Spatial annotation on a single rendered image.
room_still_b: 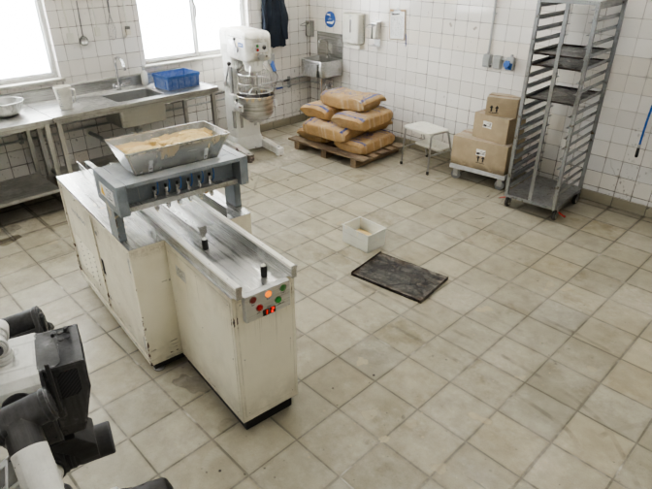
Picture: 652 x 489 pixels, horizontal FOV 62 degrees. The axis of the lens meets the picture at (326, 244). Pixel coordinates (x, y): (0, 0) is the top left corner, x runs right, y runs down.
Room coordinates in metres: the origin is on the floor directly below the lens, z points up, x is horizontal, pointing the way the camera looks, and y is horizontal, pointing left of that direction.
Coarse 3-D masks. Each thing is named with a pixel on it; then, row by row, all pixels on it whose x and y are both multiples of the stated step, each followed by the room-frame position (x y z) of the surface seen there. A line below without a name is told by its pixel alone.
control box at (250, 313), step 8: (280, 280) 2.09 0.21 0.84; (288, 280) 2.09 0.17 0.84; (264, 288) 2.02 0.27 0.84; (272, 288) 2.03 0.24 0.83; (288, 288) 2.09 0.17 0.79; (248, 296) 1.96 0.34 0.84; (256, 296) 1.98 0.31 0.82; (264, 296) 2.01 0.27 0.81; (272, 296) 2.03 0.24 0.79; (280, 296) 2.06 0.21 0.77; (288, 296) 2.09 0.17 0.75; (248, 304) 1.96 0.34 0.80; (256, 304) 1.98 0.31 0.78; (264, 304) 2.01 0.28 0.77; (272, 304) 2.03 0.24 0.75; (280, 304) 2.06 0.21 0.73; (288, 304) 2.09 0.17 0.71; (248, 312) 1.96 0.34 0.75; (256, 312) 1.98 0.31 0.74; (264, 312) 2.00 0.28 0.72; (248, 320) 1.95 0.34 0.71
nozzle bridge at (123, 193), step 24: (96, 168) 2.62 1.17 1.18; (120, 168) 2.62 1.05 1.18; (168, 168) 2.62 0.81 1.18; (192, 168) 2.62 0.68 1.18; (216, 168) 2.78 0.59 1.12; (240, 168) 2.78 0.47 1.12; (120, 192) 2.37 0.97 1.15; (144, 192) 2.52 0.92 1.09; (192, 192) 2.63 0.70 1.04; (240, 192) 2.89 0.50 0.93; (120, 216) 2.36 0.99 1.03; (120, 240) 2.44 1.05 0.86
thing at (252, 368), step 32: (224, 256) 2.30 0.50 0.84; (256, 256) 2.30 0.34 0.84; (192, 288) 2.25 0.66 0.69; (256, 288) 2.02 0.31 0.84; (192, 320) 2.30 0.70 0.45; (224, 320) 2.00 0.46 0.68; (256, 320) 2.01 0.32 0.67; (288, 320) 2.12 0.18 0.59; (192, 352) 2.35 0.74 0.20; (224, 352) 2.03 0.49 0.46; (256, 352) 2.00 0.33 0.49; (288, 352) 2.12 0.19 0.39; (224, 384) 2.07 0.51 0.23; (256, 384) 1.99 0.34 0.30; (288, 384) 2.11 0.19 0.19; (256, 416) 2.02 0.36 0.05
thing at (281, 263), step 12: (192, 204) 2.88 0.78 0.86; (204, 204) 2.79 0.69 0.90; (216, 216) 2.64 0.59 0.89; (228, 228) 2.55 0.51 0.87; (240, 228) 2.49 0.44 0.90; (240, 240) 2.46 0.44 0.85; (252, 240) 2.36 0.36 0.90; (264, 252) 2.28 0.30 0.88; (276, 252) 2.24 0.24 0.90; (276, 264) 2.20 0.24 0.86; (288, 264) 2.13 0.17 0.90; (288, 276) 2.12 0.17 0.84
